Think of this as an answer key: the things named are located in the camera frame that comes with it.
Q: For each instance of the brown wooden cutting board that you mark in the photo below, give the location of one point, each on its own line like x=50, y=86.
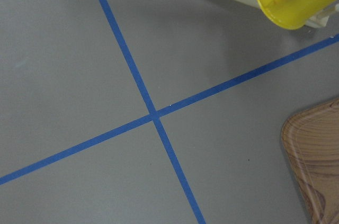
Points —
x=310, y=139

